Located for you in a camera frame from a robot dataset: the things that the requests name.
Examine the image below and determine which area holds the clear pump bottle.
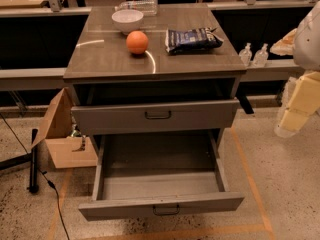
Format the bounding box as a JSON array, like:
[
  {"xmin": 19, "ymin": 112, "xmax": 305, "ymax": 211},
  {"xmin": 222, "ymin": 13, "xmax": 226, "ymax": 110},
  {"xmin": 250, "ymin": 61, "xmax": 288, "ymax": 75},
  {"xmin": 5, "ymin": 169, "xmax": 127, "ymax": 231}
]
[
  {"xmin": 239, "ymin": 43, "xmax": 252, "ymax": 66},
  {"xmin": 253, "ymin": 43, "xmax": 268, "ymax": 67}
]

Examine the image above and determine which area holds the grey drawer cabinet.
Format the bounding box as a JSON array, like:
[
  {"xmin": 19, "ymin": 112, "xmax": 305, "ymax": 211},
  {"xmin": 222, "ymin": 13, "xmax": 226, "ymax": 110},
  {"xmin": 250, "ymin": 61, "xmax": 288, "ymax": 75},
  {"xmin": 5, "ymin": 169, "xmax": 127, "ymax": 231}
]
[{"xmin": 62, "ymin": 2, "xmax": 248, "ymax": 156}]

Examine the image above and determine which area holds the brown cardboard box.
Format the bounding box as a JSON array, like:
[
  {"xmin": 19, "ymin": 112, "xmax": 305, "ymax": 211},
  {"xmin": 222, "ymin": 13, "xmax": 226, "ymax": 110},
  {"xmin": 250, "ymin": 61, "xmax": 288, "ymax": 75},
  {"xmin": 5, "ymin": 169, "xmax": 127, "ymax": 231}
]
[{"xmin": 32, "ymin": 89, "xmax": 97, "ymax": 168}]

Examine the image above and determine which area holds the clear pump bottle right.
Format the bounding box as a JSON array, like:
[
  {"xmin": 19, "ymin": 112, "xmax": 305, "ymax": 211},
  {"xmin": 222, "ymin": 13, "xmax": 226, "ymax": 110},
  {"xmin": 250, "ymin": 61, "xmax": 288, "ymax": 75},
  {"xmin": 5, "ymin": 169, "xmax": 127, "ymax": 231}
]
[{"xmin": 253, "ymin": 43, "xmax": 268, "ymax": 67}]

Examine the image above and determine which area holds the black cable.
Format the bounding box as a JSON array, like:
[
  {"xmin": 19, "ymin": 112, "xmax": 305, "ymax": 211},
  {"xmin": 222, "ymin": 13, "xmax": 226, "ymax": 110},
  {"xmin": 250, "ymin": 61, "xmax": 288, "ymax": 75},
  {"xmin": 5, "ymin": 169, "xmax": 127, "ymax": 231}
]
[{"xmin": 0, "ymin": 112, "xmax": 71, "ymax": 240}]

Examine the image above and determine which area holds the white bowl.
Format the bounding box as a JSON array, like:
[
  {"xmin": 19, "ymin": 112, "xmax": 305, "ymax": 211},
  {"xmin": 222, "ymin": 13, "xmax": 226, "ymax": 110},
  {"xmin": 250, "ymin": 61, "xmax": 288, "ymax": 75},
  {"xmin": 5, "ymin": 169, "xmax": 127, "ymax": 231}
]
[{"xmin": 111, "ymin": 9, "xmax": 144, "ymax": 34}]

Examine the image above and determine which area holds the black floor stand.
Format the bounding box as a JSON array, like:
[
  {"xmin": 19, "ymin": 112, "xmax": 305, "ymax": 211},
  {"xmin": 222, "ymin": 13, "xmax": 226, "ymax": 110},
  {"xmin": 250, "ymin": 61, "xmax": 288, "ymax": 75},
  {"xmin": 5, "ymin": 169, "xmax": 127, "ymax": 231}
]
[{"xmin": 0, "ymin": 128, "xmax": 40, "ymax": 195}]

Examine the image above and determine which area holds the grey drawer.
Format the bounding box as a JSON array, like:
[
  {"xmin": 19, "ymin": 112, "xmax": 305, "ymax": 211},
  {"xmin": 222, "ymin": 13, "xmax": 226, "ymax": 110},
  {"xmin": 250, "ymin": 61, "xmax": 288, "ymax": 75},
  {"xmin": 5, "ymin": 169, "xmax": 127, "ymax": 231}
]
[
  {"xmin": 79, "ymin": 130, "xmax": 244, "ymax": 221},
  {"xmin": 71, "ymin": 100, "xmax": 239, "ymax": 135}
]

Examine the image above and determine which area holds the orange ball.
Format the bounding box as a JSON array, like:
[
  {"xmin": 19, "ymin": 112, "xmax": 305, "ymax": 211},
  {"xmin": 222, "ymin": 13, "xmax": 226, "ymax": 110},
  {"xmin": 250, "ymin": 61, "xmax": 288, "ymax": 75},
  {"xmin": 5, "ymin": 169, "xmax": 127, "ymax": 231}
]
[{"xmin": 126, "ymin": 31, "xmax": 149, "ymax": 55}]

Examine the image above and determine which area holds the dark blue chip bag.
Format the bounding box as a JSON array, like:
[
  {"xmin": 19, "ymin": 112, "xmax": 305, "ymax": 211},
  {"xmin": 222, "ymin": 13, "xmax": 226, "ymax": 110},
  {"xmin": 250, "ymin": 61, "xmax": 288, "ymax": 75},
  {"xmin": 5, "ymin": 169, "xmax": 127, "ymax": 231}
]
[{"xmin": 165, "ymin": 27, "xmax": 224, "ymax": 54}]

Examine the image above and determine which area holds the clear pump bottle left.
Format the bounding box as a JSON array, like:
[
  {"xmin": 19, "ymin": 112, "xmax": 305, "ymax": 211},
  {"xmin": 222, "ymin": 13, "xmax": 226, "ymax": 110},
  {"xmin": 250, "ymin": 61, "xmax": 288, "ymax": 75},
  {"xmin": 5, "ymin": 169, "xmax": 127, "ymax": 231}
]
[{"xmin": 239, "ymin": 43, "xmax": 252, "ymax": 66}]

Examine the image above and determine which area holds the clear plastic water bottle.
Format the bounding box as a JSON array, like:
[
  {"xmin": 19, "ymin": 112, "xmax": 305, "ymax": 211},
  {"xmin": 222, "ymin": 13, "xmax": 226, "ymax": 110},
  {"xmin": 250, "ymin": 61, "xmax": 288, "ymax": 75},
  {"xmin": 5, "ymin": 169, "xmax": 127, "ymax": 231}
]
[{"xmin": 115, "ymin": 0, "xmax": 157, "ymax": 16}]

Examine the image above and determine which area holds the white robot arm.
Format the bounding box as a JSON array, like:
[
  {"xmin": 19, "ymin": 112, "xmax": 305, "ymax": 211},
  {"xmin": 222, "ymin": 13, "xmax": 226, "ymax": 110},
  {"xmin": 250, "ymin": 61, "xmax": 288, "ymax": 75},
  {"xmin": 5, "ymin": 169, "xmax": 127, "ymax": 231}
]
[{"xmin": 270, "ymin": 1, "xmax": 320, "ymax": 138}]

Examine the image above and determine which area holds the grey metal railing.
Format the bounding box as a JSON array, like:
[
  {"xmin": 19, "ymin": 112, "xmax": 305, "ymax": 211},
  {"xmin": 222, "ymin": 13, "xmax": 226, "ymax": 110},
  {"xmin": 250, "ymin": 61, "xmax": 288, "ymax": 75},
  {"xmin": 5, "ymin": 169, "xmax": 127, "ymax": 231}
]
[{"xmin": 0, "ymin": 0, "xmax": 320, "ymax": 92}]

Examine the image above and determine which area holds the grey top drawer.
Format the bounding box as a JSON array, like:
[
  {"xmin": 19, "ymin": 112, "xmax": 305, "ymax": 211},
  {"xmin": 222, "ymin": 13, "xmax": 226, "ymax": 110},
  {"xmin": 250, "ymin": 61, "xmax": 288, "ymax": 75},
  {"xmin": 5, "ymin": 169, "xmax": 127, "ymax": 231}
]
[{"xmin": 71, "ymin": 100, "xmax": 239, "ymax": 135}]

